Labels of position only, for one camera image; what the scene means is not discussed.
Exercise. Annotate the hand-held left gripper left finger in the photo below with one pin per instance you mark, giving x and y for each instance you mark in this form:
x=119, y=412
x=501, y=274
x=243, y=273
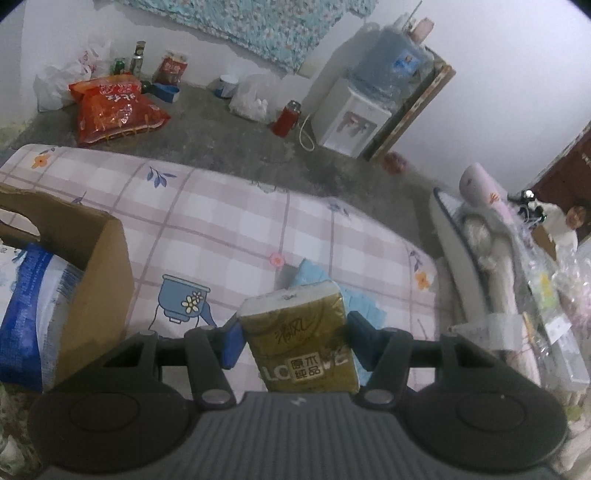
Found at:
x=228, y=348

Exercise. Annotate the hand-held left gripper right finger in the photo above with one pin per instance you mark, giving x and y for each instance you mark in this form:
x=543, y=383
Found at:
x=364, y=341

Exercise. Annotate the olive gold tissue pack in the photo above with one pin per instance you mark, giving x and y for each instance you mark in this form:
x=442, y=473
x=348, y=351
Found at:
x=295, y=341

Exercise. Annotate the brown cardboard box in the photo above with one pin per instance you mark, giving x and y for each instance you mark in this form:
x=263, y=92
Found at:
x=101, y=286

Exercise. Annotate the blue white tissue package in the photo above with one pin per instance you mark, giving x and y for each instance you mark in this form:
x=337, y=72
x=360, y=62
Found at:
x=32, y=314

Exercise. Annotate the blue folded cloth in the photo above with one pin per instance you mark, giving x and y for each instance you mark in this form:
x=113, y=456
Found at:
x=318, y=274

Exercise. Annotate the plaid printed sheet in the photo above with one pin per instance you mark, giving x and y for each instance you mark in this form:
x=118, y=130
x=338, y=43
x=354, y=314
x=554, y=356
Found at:
x=207, y=221

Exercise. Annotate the white pink printed bundle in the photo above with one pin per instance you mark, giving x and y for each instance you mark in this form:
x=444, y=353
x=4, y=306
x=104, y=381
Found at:
x=478, y=184

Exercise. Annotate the clear plastic bags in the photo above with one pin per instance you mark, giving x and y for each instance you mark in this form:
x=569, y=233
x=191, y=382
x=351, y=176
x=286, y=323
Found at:
x=563, y=295

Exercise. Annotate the small black device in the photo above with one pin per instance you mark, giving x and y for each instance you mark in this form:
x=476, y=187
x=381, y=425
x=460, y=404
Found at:
x=530, y=203

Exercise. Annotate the white water dispenser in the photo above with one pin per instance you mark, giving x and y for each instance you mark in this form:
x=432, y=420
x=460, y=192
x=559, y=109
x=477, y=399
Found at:
x=346, y=120

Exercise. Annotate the red thermos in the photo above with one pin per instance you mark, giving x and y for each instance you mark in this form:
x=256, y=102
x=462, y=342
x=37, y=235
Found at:
x=285, y=119

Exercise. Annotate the tall patterned panel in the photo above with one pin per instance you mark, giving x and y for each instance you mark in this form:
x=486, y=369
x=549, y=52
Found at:
x=425, y=92

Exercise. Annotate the white cup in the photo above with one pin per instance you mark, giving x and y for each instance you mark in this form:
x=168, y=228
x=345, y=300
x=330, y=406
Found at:
x=227, y=85

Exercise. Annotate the blue plastic scoop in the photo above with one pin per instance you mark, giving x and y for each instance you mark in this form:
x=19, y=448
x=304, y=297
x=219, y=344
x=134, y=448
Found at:
x=167, y=92

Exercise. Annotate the large red snack bag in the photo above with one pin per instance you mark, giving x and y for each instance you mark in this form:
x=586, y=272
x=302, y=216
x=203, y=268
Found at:
x=115, y=108

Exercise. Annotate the brown door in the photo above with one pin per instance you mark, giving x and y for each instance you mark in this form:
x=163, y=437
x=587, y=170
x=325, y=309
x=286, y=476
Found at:
x=572, y=161

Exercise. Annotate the blue water bottle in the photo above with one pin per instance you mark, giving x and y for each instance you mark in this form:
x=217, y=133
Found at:
x=392, y=64

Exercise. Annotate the small red snack bag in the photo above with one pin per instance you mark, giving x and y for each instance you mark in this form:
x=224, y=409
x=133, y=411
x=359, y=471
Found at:
x=171, y=69

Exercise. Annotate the dark glass bottle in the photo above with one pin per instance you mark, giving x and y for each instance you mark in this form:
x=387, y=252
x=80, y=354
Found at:
x=138, y=57

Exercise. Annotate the small pale bottle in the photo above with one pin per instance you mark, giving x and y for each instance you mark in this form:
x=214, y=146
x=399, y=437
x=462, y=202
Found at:
x=422, y=28

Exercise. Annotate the white red-print plastic bag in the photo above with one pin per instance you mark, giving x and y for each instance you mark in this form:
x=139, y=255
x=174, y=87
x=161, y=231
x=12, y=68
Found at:
x=60, y=78

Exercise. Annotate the white wall socket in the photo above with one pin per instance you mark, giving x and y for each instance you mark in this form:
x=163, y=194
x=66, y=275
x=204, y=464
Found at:
x=308, y=69

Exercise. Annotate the floral wall cloth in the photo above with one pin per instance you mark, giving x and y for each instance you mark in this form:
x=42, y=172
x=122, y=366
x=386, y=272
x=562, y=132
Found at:
x=258, y=27

